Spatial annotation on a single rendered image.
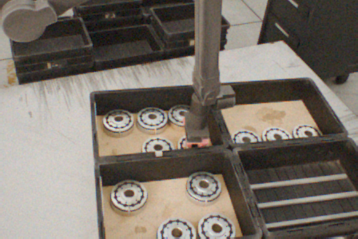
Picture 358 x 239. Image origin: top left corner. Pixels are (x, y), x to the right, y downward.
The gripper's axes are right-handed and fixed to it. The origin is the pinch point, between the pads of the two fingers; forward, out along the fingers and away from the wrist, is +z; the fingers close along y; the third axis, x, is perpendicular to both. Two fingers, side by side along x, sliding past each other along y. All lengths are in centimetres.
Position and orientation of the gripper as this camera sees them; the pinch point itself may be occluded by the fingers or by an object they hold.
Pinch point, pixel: (192, 144)
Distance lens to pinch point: 132.4
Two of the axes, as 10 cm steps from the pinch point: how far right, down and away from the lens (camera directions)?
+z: -1.2, 7.4, 6.6
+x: -9.9, -0.2, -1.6
